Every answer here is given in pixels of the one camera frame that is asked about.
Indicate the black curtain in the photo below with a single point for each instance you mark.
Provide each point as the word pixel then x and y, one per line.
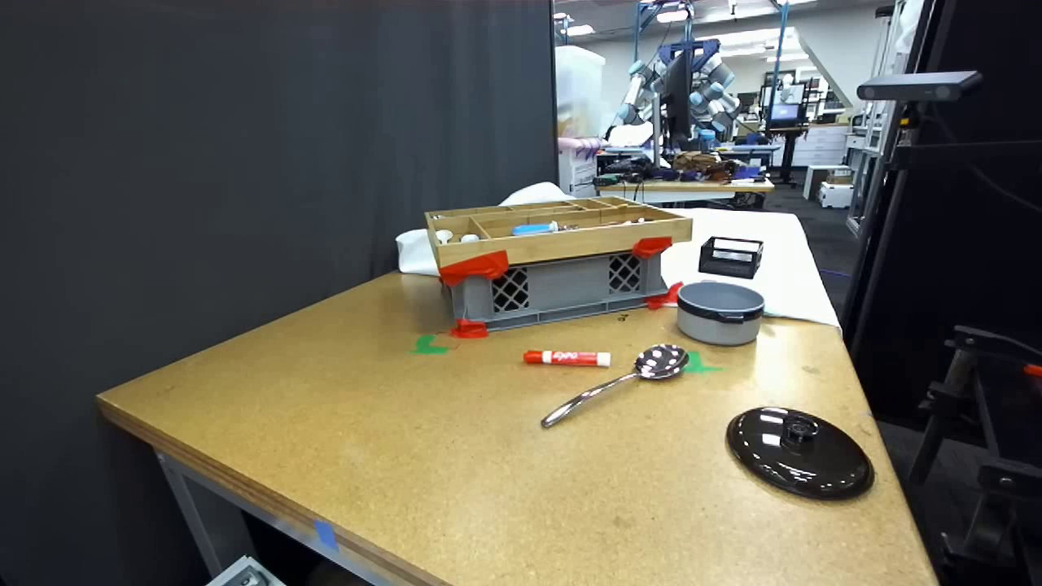
pixel 185 172

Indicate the wooden cutlery tray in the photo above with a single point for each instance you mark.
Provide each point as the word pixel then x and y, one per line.
pixel 490 242

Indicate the metal spoon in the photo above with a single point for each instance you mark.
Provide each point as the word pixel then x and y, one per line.
pixel 660 363

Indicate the black glass lid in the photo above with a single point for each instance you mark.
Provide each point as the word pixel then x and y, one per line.
pixel 798 455

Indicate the red and white marker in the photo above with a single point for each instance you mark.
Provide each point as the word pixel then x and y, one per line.
pixel 567 358

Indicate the grey plastic crate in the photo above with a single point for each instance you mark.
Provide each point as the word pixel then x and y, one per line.
pixel 557 288

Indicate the white cloth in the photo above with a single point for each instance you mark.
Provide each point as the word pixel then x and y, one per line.
pixel 786 269

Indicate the grey pot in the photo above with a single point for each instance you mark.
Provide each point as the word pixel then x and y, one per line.
pixel 718 313

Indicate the black camera on stand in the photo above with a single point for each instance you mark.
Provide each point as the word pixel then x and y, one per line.
pixel 920 86

